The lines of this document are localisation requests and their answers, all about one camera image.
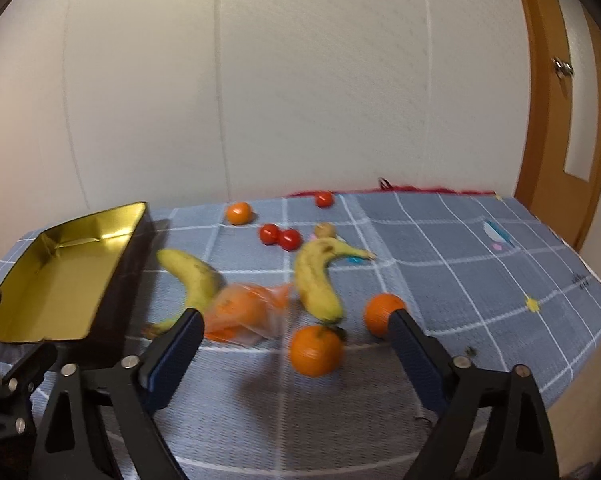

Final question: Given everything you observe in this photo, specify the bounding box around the wooden door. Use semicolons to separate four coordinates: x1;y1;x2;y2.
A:
515;0;601;250

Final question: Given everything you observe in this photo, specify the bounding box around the small orange kumquat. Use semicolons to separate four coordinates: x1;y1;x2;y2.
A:
226;202;254;226

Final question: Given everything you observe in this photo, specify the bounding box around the metal door handle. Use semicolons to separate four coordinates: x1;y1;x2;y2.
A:
553;58;575;78

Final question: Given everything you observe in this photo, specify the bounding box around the large orange mandarin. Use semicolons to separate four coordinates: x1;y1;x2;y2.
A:
363;292;407;339

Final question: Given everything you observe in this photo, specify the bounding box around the black binder clip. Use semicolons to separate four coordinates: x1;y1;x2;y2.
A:
378;178;393;190

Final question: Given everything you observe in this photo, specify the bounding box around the blue checked tablecloth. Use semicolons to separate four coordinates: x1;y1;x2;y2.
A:
126;192;601;479

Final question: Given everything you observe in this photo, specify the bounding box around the gold tin tray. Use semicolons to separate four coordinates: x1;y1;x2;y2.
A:
0;202;156;367

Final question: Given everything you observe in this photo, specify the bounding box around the yellow banana with long stem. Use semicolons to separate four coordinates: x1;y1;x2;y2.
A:
294;237;376;325

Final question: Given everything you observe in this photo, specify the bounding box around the plastic bag of orange snacks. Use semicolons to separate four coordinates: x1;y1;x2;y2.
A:
204;283;293;347

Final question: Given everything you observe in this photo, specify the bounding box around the red cloth under tablecloth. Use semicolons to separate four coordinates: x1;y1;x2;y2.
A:
284;185;498;198

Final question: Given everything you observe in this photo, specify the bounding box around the red cherry tomato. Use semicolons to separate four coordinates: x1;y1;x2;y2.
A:
314;191;334;208
278;229;302;252
258;223;280;246

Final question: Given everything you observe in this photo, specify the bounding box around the small brown longan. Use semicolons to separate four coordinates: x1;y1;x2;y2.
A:
313;222;337;238

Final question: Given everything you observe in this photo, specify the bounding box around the mandarin with green leaf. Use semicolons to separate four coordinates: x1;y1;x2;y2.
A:
290;325;345;378

